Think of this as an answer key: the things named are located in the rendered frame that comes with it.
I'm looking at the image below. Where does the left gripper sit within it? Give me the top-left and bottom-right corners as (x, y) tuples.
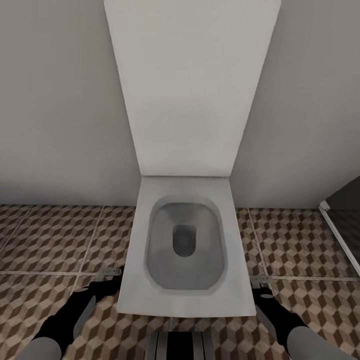
(89, 280), (122, 303)

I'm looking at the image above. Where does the mousetrap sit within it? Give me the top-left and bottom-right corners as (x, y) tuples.
(112, 266), (125, 282)

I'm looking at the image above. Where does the robot trunk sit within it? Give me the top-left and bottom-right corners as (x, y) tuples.
(144, 331), (216, 360)

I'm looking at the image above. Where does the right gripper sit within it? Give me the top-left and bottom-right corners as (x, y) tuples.
(252, 287), (271, 297)

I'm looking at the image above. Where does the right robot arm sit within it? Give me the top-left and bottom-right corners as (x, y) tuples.
(249, 275), (358, 360)

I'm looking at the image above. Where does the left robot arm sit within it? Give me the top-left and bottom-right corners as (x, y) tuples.
(13, 268), (122, 360)

